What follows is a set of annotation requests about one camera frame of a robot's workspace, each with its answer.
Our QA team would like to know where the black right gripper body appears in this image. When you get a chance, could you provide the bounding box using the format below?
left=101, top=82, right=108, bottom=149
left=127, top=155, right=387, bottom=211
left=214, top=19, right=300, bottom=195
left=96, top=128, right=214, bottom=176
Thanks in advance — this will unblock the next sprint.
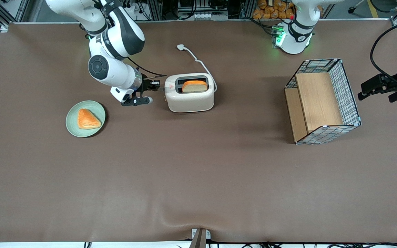
left=139, top=78, right=153, bottom=94

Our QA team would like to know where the cream white toaster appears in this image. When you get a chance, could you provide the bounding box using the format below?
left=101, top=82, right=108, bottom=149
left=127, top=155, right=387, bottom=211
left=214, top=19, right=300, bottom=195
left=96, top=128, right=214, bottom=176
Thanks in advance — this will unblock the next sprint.
left=161, top=73, right=216, bottom=113

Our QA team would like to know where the toast bread slice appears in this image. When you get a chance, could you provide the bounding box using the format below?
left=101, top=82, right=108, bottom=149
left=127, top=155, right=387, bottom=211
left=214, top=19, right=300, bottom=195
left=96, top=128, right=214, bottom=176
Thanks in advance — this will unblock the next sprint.
left=182, top=80, right=208, bottom=93

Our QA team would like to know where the orange triangular pastry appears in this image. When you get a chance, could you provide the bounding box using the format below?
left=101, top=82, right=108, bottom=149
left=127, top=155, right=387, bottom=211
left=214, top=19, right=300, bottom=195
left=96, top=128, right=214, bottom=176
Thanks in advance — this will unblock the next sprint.
left=78, top=108, right=102, bottom=130

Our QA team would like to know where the pale green round plate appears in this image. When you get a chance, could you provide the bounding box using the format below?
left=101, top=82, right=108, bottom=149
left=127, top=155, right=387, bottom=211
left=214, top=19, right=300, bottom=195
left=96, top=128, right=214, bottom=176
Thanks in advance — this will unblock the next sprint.
left=65, top=100, right=106, bottom=138

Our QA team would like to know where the white socket strip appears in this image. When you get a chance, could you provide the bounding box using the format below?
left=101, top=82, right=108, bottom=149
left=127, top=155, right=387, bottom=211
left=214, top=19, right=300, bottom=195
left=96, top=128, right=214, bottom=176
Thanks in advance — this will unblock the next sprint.
left=182, top=13, right=228, bottom=20

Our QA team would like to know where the bag of bread rolls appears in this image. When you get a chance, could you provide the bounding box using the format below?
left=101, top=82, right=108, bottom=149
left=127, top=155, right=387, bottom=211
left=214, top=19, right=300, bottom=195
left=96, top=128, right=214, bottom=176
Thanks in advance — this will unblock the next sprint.
left=253, top=0, right=295, bottom=20

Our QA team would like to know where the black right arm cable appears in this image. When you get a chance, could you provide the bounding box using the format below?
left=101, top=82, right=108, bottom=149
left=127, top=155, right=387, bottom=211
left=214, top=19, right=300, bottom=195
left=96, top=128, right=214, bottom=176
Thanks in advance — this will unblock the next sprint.
left=126, top=56, right=167, bottom=81

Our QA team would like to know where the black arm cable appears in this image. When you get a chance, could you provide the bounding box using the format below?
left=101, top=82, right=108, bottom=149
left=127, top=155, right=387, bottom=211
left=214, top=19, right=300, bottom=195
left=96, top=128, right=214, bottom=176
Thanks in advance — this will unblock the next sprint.
left=370, top=19, right=397, bottom=88
left=126, top=56, right=167, bottom=81

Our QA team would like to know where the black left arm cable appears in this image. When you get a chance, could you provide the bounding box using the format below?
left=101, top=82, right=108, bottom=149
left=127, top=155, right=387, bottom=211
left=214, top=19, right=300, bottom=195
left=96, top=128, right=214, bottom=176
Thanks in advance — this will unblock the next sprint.
left=370, top=19, right=397, bottom=88

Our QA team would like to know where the white toaster power cable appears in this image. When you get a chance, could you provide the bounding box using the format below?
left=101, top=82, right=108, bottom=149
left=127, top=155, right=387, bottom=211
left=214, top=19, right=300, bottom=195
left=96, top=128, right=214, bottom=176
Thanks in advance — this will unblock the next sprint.
left=177, top=44, right=217, bottom=93

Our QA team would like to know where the wire basket with wooden shelf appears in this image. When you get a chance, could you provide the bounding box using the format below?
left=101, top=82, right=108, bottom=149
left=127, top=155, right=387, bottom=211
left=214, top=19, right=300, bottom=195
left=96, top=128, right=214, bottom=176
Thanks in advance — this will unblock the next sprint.
left=284, top=58, right=362, bottom=145

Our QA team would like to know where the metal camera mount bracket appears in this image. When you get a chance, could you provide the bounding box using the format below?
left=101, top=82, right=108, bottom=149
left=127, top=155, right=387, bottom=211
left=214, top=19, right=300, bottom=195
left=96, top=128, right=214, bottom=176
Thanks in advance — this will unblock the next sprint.
left=189, top=228, right=211, bottom=248

